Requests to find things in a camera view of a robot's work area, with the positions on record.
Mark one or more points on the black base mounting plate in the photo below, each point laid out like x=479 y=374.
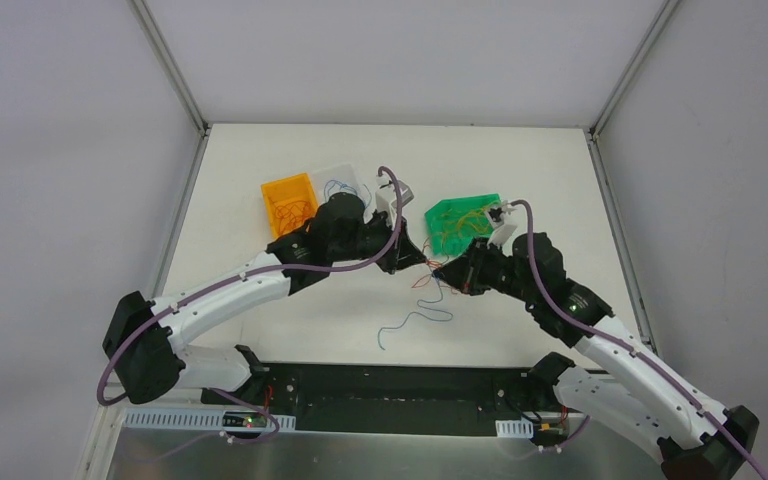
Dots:
x=411 y=400

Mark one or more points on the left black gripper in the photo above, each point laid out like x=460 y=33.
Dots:
x=392 y=244

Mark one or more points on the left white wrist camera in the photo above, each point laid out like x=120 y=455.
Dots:
x=394 y=195

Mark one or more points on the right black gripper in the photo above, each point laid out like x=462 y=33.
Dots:
x=473 y=266

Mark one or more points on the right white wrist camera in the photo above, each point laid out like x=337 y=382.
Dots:
x=503 y=226

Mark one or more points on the white plastic bin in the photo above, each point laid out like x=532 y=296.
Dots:
x=338 y=178

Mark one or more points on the orange plastic bin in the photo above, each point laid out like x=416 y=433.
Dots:
x=289 y=202

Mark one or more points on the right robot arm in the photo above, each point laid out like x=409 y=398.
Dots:
x=690 y=435

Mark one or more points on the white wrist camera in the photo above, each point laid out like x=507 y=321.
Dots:
x=394 y=195
x=503 y=226

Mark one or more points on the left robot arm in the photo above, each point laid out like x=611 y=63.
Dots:
x=149 y=342

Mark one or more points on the green plastic bin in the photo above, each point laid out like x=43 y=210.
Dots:
x=453 y=223

